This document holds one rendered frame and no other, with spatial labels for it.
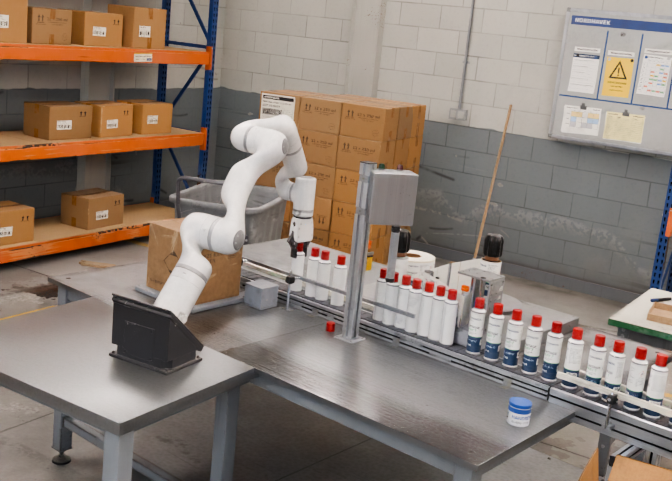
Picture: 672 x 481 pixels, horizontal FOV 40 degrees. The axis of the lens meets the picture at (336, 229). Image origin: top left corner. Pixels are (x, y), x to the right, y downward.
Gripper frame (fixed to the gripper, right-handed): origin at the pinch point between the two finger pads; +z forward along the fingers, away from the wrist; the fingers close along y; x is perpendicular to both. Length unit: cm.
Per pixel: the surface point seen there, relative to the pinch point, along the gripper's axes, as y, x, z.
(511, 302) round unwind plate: 66, -64, 15
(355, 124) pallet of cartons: 265, 188, -21
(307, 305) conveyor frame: -5.4, -12.0, 18.4
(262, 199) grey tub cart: 186, 201, 33
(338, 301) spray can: -1.6, -24.6, 13.9
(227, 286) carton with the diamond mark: -25.2, 14.1, 14.4
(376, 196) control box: -17, -49, -35
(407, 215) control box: -7, -56, -28
